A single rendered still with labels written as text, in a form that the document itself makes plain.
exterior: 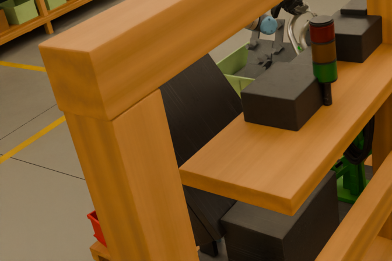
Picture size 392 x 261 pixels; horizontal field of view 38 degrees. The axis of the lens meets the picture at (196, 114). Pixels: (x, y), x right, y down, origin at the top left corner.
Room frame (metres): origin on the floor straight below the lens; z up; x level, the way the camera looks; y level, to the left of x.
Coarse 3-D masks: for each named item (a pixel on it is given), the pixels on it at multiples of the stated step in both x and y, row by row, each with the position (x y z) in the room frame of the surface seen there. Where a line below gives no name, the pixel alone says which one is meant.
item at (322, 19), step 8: (320, 16) 1.09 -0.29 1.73; (328, 16) 1.09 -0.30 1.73; (312, 24) 1.07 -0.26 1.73; (320, 24) 1.06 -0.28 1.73; (328, 24) 1.06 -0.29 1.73; (312, 32) 1.07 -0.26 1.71; (320, 32) 1.06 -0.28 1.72; (328, 32) 1.06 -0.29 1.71; (312, 40) 1.07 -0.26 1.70; (320, 40) 1.06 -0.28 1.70; (328, 40) 1.06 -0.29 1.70
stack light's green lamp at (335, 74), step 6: (336, 60) 1.07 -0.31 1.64; (318, 66) 1.06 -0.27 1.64; (324, 66) 1.06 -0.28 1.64; (330, 66) 1.05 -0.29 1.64; (336, 66) 1.06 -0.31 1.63; (318, 72) 1.06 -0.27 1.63; (324, 72) 1.06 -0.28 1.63; (330, 72) 1.05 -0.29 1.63; (336, 72) 1.06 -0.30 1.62; (318, 78) 1.06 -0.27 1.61; (324, 78) 1.06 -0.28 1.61; (330, 78) 1.05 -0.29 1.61; (336, 78) 1.06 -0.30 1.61
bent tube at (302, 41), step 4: (304, 24) 2.61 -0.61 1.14; (308, 24) 2.59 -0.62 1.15; (304, 28) 2.60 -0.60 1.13; (308, 28) 2.60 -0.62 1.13; (300, 32) 2.61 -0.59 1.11; (304, 32) 2.60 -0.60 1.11; (300, 36) 2.60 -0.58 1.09; (304, 36) 2.60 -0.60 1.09; (300, 40) 2.60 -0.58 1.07; (304, 40) 2.59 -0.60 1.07; (300, 44) 2.59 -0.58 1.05; (304, 44) 2.58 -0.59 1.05; (304, 48) 2.57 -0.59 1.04
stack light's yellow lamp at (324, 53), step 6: (312, 48) 1.07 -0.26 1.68; (318, 48) 1.06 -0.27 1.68; (324, 48) 1.05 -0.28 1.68; (330, 48) 1.06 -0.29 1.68; (312, 54) 1.08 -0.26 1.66; (318, 54) 1.06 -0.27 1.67; (324, 54) 1.05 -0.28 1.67; (330, 54) 1.06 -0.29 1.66; (312, 60) 1.08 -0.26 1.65; (318, 60) 1.06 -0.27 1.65; (324, 60) 1.06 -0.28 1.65; (330, 60) 1.06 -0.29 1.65
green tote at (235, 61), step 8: (240, 48) 2.94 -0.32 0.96; (232, 56) 2.88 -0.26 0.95; (240, 56) 2.93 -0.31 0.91; (216, 64) 2.78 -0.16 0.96; (224, 64) 2.82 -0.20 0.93; (232, 64) 2.87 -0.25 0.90; (240, 64) 2.92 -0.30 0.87; (224, 72) 2.81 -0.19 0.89; (232, 72) 2.86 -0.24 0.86; (232, 80) 2.59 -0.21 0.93; (240, 80) 2.55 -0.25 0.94; (248, 80) 2.52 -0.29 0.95; (240, 88) 2.56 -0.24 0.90; (240, 96) 2.57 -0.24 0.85
